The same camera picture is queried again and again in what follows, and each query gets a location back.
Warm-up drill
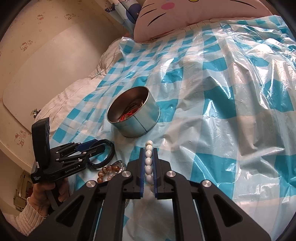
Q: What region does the black bracelet band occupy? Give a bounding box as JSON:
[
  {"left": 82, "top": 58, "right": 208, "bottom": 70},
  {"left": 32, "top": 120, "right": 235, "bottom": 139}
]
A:
[{"left": 86, "top": 139, "right": 115, "bottom": 170}]

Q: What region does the red jewelry in tin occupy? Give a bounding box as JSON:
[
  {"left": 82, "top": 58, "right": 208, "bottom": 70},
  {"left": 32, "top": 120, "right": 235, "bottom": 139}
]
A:
[{"left": 119, "top": 98, "right": 144, "bottom": 121}]

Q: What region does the pink cat face pillow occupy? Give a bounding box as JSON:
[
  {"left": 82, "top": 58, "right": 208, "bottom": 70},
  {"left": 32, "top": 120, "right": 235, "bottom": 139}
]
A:
[{"left": 133, "top": 0, "right": 271, "bottom": 42}]

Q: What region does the left hand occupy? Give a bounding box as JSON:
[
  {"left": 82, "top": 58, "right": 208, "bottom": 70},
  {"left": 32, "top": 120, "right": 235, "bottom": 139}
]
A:
[{"left": 28, "top": 178, "right": 70, "bottom": 217}]

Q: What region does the blue checkered plastic sheet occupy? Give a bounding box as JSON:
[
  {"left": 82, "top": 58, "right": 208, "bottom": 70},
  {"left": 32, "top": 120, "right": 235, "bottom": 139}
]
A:
[{"left": 51, "top": 16, "right": 295, "bottom": 240}]

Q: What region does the white knit sleeve forearm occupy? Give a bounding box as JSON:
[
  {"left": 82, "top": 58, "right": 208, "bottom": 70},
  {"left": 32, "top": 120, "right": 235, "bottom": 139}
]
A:
[{"left": 4, "top": 197, "right": 48, "bottom": 236}]

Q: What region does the silver engraved bangle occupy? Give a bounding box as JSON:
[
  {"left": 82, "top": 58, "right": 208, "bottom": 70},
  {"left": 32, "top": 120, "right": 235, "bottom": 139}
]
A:
[{"left": 101, "top": 160, "right": 126, "bottom": 182}]

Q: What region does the cream padded headboard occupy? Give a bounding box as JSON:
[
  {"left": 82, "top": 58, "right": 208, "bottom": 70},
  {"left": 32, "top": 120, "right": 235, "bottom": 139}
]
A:
[{"left": 1, "top": 1, "right": 126, "bottom": 171}]

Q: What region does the round silver metal tin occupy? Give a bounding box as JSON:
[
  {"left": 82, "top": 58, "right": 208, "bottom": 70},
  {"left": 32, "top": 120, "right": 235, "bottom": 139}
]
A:
[{"left": 106, "top": 86, "right": 161, "bottom": 138}]

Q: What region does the amber brown bead bracelet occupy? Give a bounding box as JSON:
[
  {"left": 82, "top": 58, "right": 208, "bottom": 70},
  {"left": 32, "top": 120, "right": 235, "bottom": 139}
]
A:
[{"left": 97, "top": 163, "right": 122, "bottom": 184}]

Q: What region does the white bead bracelet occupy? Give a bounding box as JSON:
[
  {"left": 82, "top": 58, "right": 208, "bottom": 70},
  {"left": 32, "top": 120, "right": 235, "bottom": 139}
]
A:
[{"left": 144, "top": 139, "right": 155, "bottom": 193}]

